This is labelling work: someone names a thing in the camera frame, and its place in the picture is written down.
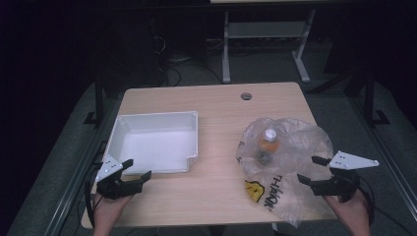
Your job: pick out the orange drink bottle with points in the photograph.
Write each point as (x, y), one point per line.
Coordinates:
(268, 144)

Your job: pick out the metal floor rail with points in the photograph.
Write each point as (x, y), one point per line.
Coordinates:
(387, 154)
(78, 177)

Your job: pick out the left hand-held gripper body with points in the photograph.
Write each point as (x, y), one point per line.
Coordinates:
(109, 188)

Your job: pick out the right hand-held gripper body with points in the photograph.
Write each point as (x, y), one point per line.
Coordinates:
(337, 185)

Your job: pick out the person's right hand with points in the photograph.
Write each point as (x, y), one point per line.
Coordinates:
(354, 213)

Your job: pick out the white metal desk frame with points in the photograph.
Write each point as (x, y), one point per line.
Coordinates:
(265, 30)

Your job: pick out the black metal stand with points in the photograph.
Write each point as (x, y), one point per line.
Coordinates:
(370, 98)
(99, 101)

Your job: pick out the person's left hand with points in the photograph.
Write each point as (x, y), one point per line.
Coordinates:
(106, 211)

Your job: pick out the clear printed plastic bag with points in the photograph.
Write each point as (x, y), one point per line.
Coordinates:
(295, 196)

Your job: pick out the white plastic tray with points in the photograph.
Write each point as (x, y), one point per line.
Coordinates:
(157, 146)

